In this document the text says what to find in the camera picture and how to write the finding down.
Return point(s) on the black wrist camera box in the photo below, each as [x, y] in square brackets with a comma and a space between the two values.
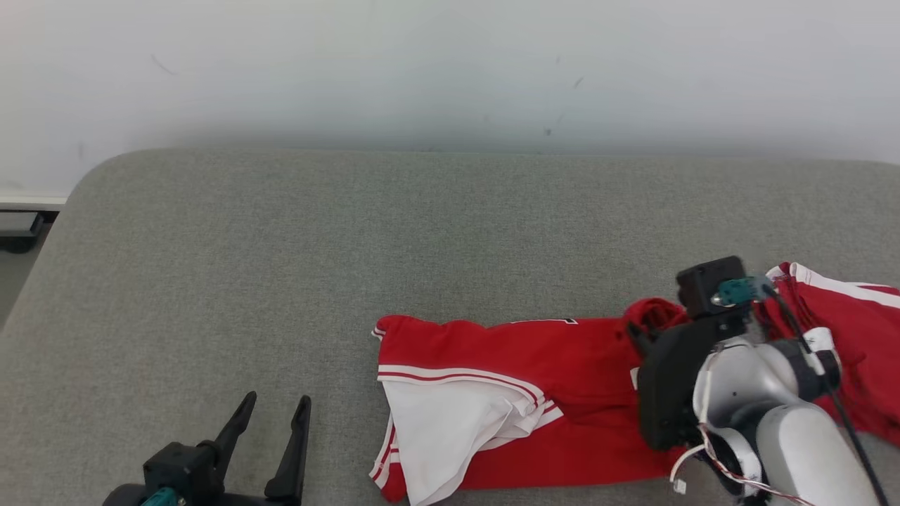
[179, 467]
[703, 288]

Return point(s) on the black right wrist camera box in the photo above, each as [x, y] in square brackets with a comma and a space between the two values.
[703, 288]

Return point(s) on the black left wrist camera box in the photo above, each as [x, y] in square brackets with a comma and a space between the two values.
[179, 467]

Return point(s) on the black low floor stand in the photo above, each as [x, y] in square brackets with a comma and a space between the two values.
[17, 235]

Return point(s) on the red white sleeved t-shirt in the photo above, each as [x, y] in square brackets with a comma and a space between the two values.
[562, 358]

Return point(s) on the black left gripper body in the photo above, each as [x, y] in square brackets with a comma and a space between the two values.
[246, 500]

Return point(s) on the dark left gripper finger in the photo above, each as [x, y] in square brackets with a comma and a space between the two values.
[292, 464]
[235, 432]

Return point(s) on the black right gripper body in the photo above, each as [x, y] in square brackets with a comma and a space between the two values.
[668, 393]

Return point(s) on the white wall baseboard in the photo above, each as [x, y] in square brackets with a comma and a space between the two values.
[28, 200]

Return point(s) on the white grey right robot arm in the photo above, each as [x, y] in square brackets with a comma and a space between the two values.
[745, 379]

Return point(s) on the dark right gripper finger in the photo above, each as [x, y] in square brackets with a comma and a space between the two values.
[643, 341]

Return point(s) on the red white striped shorts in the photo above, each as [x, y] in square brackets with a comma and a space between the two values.
[865, 337]

